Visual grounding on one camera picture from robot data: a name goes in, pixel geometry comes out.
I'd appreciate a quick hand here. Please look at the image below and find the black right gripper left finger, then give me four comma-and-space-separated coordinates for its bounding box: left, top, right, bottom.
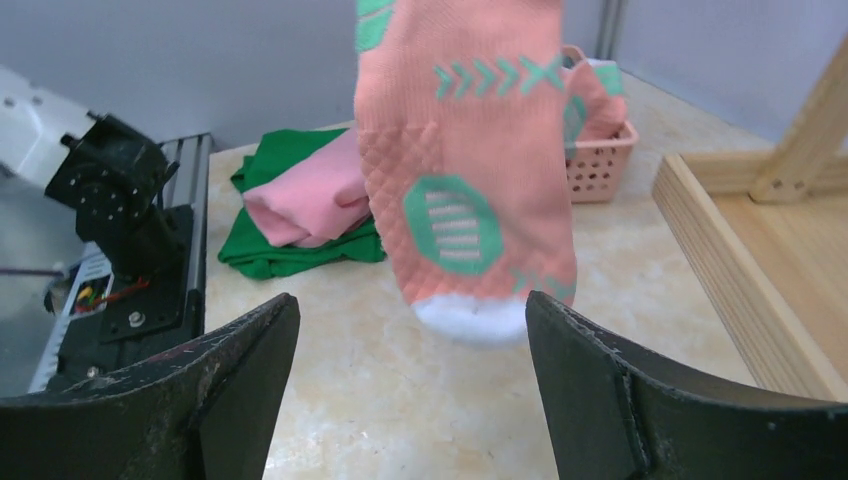
1, 294, 300, 479

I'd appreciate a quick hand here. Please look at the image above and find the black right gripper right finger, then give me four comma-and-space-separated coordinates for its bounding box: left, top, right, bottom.
526, 291, 847, 479

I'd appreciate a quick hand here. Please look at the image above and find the pink sock with green pattern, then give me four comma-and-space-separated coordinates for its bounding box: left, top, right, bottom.
354, 0, 577, 345

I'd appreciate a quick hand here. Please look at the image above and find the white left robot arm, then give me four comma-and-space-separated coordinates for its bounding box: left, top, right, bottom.
1, 67, 182, 280

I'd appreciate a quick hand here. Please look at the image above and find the wooden hanger stand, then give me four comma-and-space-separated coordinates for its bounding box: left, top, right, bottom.
653, 46, 847, 401

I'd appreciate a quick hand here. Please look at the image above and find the green folded cloth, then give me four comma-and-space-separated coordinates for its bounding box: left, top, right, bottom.
217, 128, 386, 280

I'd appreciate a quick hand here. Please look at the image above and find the pink plastic basket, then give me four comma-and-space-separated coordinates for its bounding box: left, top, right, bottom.
562, 45, 639, 204

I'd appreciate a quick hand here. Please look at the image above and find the pink folded cloth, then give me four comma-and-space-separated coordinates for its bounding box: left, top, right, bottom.
242, 128, 370, 248

